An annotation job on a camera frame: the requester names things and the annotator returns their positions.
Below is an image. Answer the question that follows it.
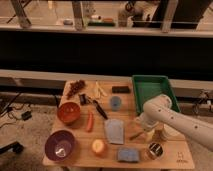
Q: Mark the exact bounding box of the banana peel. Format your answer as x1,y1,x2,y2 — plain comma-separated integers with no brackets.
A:
94,82,107,99

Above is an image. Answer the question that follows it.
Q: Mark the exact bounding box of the bunch of dark grapes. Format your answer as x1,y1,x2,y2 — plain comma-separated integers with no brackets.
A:
67,80,86,99

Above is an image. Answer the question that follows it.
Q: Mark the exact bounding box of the blue folded cloth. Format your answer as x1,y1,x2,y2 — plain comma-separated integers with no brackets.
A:
104,119,124,145

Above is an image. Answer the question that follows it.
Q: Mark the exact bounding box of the blue sponge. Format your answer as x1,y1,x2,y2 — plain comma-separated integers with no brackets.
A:
117,147,140,163

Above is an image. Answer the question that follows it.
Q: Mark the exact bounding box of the green plastic tray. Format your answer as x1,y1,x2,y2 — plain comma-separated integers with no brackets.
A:
132,75,180,115

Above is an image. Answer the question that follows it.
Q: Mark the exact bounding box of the purple bowl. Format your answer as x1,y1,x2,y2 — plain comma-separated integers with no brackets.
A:
45,130,76,162

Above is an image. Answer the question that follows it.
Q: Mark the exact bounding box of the orange carrot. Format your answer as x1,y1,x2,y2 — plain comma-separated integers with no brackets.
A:
86,111,94,132

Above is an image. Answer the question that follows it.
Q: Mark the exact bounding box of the black binder clip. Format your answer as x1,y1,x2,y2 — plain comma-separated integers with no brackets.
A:
79,94,87,105

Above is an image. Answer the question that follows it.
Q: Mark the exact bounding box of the orange bowl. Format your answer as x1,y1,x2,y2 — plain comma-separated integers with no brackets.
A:
57,102,80,125

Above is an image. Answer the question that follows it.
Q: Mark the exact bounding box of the black power adapter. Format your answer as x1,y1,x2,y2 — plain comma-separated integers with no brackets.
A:
21,111,32,121

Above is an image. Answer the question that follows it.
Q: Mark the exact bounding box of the white paper cup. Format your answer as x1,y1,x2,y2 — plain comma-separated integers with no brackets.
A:
162,125,180,140

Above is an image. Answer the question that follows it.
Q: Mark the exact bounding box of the small blue cup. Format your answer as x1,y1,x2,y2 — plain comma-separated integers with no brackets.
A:
110,96,121,111

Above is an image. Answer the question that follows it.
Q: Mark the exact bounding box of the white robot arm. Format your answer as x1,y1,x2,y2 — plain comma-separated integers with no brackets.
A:
134,94,213,152

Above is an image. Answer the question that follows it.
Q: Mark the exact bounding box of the black handled knife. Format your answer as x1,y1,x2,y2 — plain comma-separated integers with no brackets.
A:
88,97,108,120

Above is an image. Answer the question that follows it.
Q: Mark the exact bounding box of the metal can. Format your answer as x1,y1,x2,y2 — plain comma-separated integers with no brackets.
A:
148,143,163,160

